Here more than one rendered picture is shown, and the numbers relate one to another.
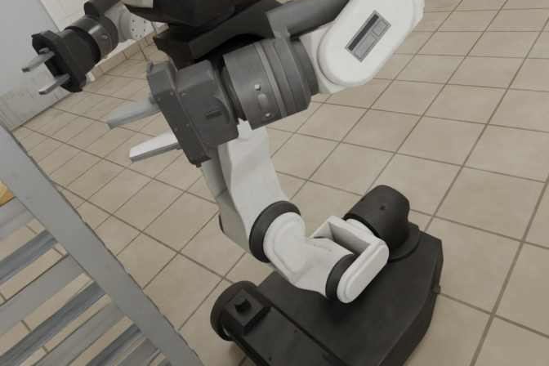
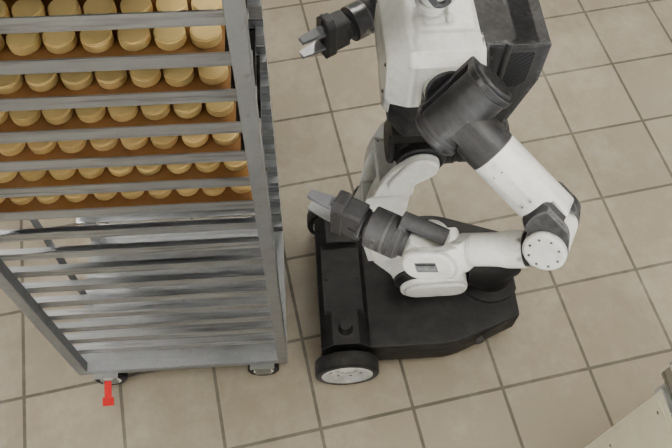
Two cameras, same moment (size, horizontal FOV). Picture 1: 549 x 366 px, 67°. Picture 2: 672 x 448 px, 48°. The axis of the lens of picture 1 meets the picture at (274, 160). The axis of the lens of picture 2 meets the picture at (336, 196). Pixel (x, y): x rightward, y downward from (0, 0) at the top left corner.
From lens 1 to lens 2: 1.20 m
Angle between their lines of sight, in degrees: 29
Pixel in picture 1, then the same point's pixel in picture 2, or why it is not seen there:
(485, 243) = (562, 343)
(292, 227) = not seen: hidden behind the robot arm
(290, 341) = (348, 280)
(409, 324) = (431, 343)
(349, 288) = (411, 290)
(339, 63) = (408, 265)
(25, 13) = not seen: outside the picture
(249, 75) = (373, 235)
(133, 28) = not seen: hidden behind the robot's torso
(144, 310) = (269, 256)
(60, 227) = (261, 222)
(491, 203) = (609, 321)
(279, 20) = (404, 224)
